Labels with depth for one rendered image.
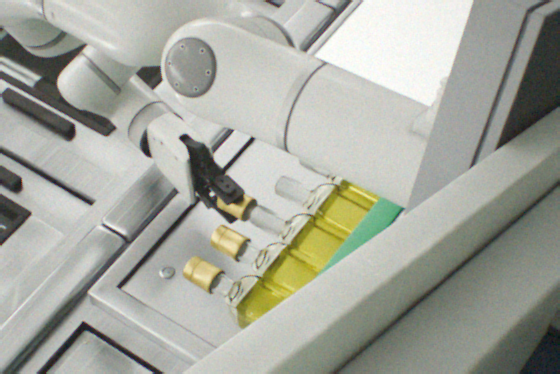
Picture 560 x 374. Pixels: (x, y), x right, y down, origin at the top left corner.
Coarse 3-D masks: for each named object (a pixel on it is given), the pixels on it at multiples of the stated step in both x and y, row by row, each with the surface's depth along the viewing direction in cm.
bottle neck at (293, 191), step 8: (280, 184) 163; (288, 184) 163; (296, 184) 162; (280, 192) 163; (288, 192) 162; (296, 192) 162; (304, 192) 162; (288, 200) 163; (296, 200) 162; (304, 200) 161
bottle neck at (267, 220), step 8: (256, 208) 161; (264, 208) 161; (256, 216) 160; (264, 216) 160; (272, 216) 160; (280, 216) 160; (256, 224) 161; (264, 224) 160; (272, 224) 159; (280, 224) 159; (272, 232) 160
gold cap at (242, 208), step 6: (240, 198) 162; (246, 198) 162; (252, 198) 162; (222, 204) 163; (234, 204) 162; (240, 204) 161; (246, 204) 161; (252, 204) 164; (228, 210) 162; (234, 210) 162; (240, 210) 161; (246, 210) 164; (252, 210) 164; (240, 216) 161; (246, 216) 164
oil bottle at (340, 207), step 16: (320, 192) 160; (336, 192) 159; (352, 192) 159; (304, 208) 160; (320, 208) 158; (336, 208) 158; (352, 208) 158; (368, 208) 157; (336, 224) 157; (352, 224) 156
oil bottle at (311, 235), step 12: (300, 216) 158; (312, 216) 158; (288, 228) 157; (300, 228) 157; (312, 228) 156; (324, 228) 156; (336, 228) 156; (288, 240) 156; (300, 240) 155; (312, 240) 155; (324, 240) 155; (336, 240) 155; (312, 252) 154; (324, 252) 154
